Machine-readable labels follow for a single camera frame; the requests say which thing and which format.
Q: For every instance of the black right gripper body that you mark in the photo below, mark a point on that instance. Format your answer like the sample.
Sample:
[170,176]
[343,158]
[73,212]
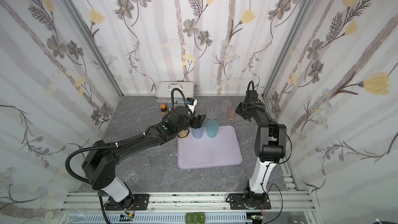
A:
[243,110]

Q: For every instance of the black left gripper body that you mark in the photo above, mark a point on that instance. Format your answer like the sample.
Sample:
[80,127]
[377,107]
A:
[198,121]

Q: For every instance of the blue plastic cup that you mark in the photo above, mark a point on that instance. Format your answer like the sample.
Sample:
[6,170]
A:
[197,130]

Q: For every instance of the teal plastic cup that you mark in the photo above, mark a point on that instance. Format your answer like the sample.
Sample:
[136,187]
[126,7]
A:
[212,127]

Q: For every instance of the pink drinking glass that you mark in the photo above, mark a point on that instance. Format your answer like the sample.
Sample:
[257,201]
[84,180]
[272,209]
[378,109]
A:
[231,114]

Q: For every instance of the lilac plastic tray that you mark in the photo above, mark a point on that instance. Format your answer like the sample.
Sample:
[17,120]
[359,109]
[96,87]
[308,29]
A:
[221,151]

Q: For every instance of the amber drinking glass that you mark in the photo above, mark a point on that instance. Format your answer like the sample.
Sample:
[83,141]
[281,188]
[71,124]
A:
[183,134]

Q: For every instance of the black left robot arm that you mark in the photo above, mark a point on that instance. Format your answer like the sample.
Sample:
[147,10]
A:
[100,163]

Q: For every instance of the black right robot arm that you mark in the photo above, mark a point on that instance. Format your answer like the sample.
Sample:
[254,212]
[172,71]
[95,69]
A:
[270,147]

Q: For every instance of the small clear glass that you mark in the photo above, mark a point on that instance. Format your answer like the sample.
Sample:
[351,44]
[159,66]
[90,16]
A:
[211,114]

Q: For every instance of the brown bottle orange cap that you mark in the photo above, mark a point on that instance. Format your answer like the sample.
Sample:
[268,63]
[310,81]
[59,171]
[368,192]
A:
[164,109]

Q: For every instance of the frosted clear glass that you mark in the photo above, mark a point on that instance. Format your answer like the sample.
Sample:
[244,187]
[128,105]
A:
[225,104]

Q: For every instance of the clear glass front left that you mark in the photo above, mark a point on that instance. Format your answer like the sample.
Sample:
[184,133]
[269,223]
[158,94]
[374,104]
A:
[129,175]

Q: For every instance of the green terminal block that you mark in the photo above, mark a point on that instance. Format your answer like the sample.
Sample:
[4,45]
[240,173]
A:
[195,218]

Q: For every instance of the clear glass near rail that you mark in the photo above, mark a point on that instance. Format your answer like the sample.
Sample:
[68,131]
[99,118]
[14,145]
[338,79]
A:
[142,164]

